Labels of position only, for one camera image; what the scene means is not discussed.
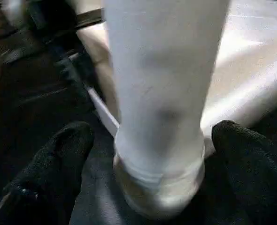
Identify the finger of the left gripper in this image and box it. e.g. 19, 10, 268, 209
55, 55, 101, 109

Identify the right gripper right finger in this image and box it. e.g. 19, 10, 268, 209
212, 120, 277, 225

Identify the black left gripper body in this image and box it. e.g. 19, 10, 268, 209
0, 0, 104, 66

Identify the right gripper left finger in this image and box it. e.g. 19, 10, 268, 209
0, 121, 95, 225

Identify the white plastic table leg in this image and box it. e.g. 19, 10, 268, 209
103, 0, 231, 181

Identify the white plastic table top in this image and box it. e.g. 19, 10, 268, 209
75, 0, 277, 220

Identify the black work mat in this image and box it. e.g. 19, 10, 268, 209
0, 47, 277, 225

